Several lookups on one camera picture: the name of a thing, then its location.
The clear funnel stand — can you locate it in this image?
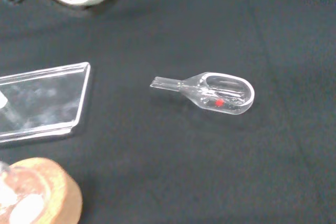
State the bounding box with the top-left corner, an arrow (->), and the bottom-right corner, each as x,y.
0,61 -> 91,148

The glass weighing funnel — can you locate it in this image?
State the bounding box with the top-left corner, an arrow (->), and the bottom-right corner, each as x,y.
149,71 -> 255,116

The round-bottom glass flask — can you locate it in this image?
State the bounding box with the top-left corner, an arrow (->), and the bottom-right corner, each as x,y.
0,161 -> 50,224

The black cloth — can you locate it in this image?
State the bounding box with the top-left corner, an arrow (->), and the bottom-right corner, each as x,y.
0,0 -> 336,224

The cork ring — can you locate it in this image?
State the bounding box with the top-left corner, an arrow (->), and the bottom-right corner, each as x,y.
0,157 -> 83,224

